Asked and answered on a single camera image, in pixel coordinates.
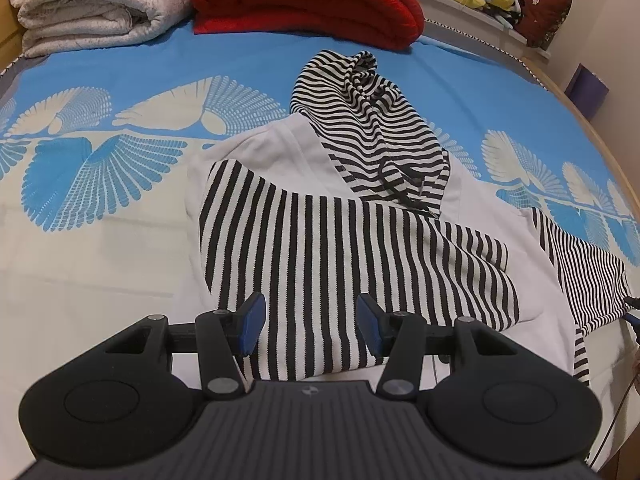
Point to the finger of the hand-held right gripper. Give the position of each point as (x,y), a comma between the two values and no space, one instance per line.
(634,321)

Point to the dark red cushion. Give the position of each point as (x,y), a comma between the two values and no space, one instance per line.
(542,12)

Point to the blue white patterned bedsheet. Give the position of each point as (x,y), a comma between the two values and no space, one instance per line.
(100,170)

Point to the white folded blanket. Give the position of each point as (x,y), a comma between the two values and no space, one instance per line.
(90,5)

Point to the black white striped hoodie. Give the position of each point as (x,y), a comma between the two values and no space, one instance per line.
(320,240)

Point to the wooden bed frame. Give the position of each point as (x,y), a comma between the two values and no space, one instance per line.
(595,135)

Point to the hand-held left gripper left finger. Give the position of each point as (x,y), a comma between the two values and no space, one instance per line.
(252,325)

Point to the purple box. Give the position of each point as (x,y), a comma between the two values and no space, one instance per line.
(587,91)

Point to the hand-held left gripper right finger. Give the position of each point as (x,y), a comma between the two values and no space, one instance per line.
(367,325)

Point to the red folded blanket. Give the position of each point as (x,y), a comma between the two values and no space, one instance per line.
(300,0)

